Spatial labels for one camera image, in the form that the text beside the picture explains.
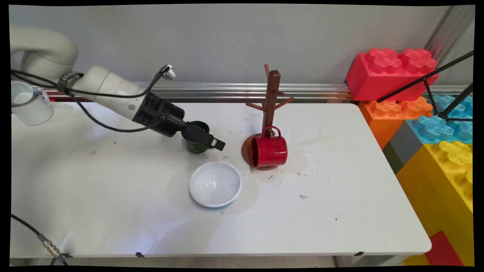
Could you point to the white bowl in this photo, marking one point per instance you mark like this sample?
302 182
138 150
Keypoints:
215 185

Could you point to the yellow giant toy brick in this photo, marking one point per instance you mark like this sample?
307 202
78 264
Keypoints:
446 181

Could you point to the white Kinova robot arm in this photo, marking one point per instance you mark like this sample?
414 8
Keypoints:
102 87

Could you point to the brown wooden mug tree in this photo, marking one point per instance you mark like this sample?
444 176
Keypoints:
271 94

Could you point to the aluminium rail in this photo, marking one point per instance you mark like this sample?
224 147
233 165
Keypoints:
234 90

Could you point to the translucent white cup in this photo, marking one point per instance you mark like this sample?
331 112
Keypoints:
30 107

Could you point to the red giant toy brick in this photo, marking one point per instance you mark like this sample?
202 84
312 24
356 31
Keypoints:
382 79

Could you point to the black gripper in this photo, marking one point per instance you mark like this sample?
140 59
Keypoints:
159 113

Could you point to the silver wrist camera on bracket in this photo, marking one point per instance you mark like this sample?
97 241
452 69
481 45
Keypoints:
168 71

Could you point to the orange giant toy brick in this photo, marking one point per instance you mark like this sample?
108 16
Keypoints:
382 117

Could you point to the blue giant toy brick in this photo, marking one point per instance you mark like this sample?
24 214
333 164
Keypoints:
435 128

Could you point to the red enamel mug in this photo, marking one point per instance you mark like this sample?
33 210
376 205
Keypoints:
272 151

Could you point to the aluminium post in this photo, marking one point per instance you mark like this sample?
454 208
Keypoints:
450 30

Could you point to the dark green mug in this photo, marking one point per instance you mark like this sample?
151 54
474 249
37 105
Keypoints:
194 148

